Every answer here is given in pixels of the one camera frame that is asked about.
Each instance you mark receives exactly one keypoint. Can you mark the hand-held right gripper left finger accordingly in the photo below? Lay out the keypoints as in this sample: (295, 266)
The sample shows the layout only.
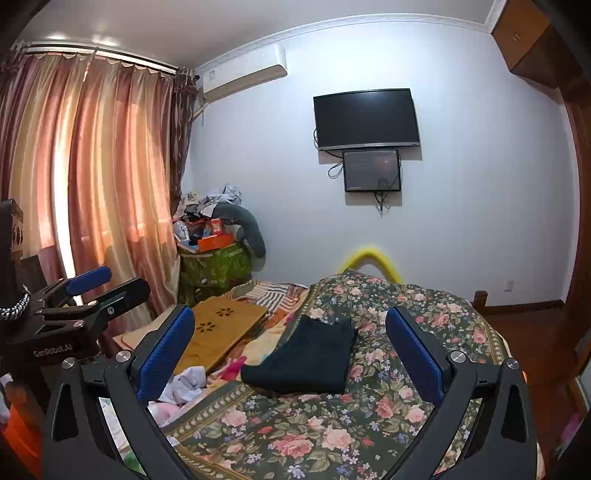
(166, 350)

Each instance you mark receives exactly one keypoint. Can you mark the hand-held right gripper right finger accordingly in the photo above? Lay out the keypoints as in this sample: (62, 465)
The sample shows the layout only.
(415, 350)

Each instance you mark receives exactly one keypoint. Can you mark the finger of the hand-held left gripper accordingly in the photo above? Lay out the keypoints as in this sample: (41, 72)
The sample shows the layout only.
(124, 295)
(90, 279)

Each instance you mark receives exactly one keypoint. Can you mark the dark teal pants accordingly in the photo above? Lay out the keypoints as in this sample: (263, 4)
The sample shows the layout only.
(309, 360)

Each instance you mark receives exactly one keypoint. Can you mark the white crumpled cloth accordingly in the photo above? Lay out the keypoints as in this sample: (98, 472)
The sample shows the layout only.
(189, 378)

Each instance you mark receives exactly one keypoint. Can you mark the wooden lap desk board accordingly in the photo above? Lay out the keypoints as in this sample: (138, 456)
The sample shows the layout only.
(221, 332)

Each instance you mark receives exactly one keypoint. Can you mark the cream and pink bedsheet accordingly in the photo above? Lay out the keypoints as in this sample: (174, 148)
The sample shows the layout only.
(244, 357)

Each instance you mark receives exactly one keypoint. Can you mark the orange container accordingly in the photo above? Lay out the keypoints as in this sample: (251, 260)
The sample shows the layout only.
(23, 438)

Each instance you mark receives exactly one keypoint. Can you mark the green storage bag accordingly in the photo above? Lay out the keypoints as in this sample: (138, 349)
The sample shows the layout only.
(217, 270)

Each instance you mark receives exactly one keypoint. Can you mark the orange box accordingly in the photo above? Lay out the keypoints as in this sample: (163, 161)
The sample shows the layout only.
(214, 241)

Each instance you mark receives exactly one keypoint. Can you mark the yellow foam tube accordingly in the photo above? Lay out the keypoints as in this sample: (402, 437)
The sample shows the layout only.
(369, 253)

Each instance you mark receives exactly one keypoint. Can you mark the pink curtain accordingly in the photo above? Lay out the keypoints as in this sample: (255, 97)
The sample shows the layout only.
(92, 161)

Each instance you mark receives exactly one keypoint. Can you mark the striped cloth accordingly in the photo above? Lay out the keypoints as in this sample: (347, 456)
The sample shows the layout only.
(272, 295)

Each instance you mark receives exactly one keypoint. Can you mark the floral blanket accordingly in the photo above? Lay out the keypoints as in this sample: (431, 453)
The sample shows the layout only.
(323, 429)

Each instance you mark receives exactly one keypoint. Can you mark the pile of crumpled clothes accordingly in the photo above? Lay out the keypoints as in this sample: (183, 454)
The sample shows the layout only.
(226, 191)

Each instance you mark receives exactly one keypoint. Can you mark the small black monitor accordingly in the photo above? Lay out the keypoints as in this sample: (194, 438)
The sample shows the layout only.
(369, 170)

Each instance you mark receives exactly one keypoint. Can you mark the white air conditioner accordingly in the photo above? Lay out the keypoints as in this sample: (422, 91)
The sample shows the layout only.
(240, 74)

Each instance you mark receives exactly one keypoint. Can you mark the brown wooden wardrobe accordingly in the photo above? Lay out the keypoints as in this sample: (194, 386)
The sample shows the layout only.
(521, 32)

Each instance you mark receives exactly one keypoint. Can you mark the wooden bed frame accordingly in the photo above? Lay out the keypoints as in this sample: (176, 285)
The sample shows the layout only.
(480, 300)

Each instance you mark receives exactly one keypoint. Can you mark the white wall socket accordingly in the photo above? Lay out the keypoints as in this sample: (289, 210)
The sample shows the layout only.
(508, 285)

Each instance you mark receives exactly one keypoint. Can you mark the curtain rail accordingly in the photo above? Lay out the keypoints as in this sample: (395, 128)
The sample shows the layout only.
(92, 50)

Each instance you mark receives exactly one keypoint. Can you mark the black wall television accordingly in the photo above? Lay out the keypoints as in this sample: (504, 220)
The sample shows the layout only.
(364, 117)

